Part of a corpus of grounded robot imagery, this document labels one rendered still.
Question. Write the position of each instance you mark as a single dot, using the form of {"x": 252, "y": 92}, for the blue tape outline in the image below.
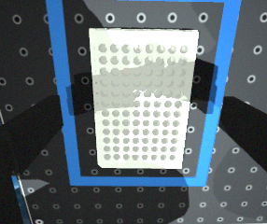
{"x": 61, "y": 66}

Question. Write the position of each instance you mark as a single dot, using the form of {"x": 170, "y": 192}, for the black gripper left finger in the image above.
{"x": 21, "y": 140}

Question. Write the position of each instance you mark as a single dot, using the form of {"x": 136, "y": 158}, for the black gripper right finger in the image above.
{"x": 246, "y": 126}

